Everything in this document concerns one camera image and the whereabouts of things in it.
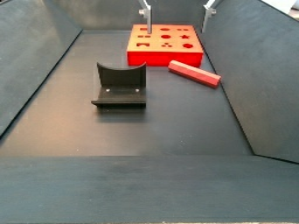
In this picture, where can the black curved holder stand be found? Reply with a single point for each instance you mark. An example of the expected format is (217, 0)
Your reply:
(122, 86)

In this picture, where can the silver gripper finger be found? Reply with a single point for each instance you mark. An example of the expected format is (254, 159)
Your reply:
(146, 12)
(209, 12)

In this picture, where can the red hexagonal peg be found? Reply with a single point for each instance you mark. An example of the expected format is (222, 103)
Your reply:
(196, 74)

